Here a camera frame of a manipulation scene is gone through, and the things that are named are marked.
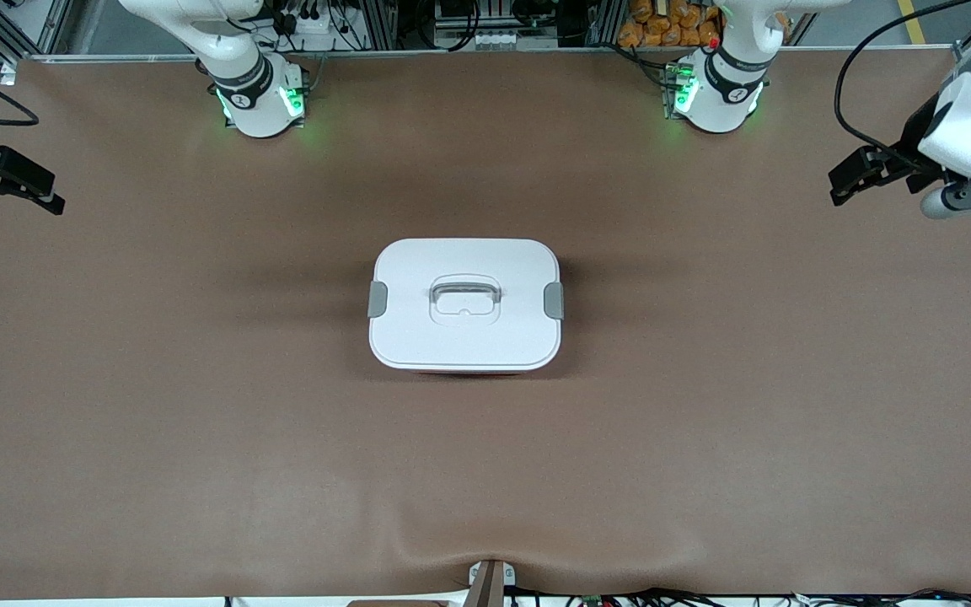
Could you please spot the white connector strip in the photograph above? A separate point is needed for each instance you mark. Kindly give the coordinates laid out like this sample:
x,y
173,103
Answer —
x,y
485,40

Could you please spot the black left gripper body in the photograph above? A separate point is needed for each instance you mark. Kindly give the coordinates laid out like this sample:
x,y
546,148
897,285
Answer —
x,y
909,148

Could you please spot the white power strip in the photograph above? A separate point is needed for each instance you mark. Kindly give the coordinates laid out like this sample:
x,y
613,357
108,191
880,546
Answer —
x,y
317,38

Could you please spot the pink translucent plastic box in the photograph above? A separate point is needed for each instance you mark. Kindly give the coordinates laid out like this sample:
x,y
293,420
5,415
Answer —
x,y
469,372

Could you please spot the orange packaged items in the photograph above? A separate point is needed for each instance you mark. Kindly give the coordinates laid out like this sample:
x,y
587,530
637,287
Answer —
x,y
662,25

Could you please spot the metal table clamp bracket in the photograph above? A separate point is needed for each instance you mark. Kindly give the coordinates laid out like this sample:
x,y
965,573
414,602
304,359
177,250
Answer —
x,y
490,583

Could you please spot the brown table mat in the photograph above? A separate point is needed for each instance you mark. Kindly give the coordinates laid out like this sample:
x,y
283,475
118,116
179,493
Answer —
x,y
485,472

